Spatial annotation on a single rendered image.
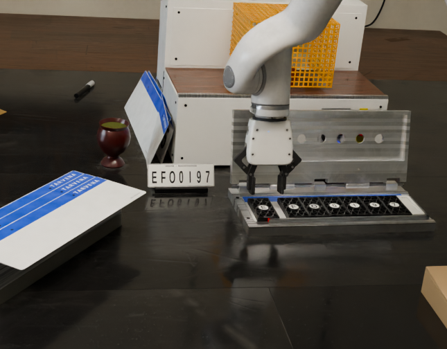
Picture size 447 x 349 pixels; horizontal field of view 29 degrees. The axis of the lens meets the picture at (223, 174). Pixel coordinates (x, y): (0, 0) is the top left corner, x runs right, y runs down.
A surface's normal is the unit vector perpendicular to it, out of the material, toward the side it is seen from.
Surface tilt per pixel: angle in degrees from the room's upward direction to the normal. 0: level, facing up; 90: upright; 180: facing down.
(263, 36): 50
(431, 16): 90
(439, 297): 90
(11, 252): 0
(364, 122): 76
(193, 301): 0
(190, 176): 65
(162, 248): 0
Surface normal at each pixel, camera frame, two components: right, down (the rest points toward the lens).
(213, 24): 0.21, 0.40
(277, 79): 0.42, 0.21
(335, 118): 0.22, 0.18
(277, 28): -0.31, -0.38
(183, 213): 0.08, -0.91
